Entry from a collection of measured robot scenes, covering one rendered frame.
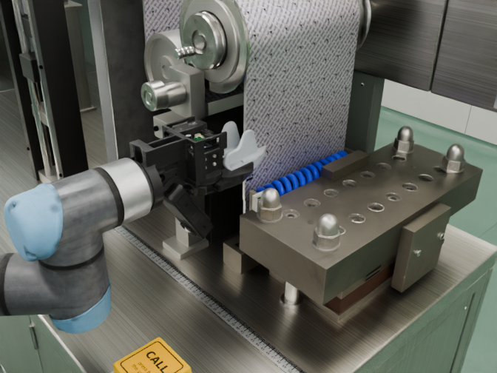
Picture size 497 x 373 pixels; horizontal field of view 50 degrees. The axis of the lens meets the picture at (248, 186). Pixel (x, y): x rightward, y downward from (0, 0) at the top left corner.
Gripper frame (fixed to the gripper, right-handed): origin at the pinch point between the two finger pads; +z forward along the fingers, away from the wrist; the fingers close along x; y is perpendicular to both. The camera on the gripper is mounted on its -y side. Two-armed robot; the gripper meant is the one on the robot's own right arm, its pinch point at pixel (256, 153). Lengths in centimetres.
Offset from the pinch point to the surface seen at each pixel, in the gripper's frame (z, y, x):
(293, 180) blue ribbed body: 5.1, -5.2, -3.1
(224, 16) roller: -3.8, 19.7, 2.7
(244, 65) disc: -3.4, 14.1, -0.8
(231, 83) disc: -3.4, 10.9, 1.8
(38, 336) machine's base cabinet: -29, -35, 24
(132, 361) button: -27.7, -16.6, -7.9
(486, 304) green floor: 130, -109, 2
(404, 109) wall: 263, -100, 129
